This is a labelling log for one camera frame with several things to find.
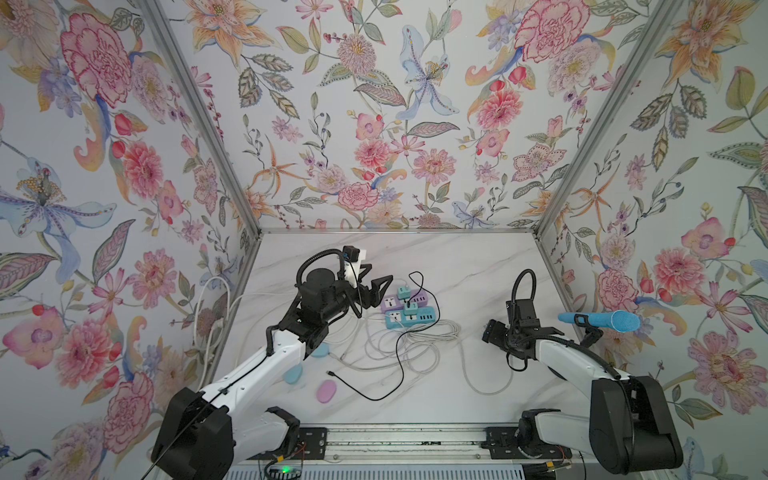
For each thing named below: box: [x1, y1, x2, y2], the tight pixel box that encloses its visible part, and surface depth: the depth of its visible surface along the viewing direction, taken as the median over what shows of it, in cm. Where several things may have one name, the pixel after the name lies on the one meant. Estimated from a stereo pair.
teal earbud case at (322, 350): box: [311, 342, 330, 358], surface depth 90 cm
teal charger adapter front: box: [397, 285, 411, 300], surface depth 97 cm
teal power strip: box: [385, 307, 436, 329], surface depth 95 cm
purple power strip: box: [380, 288, 429, 313], surface depth 100 cm
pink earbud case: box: [316, 380, 337, 404], surface depth 83 cm
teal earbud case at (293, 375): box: [284, 365, 303, 385], surface depth 86 cm
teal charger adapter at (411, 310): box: [403, 302, 418, 316], surface depth 93 cm
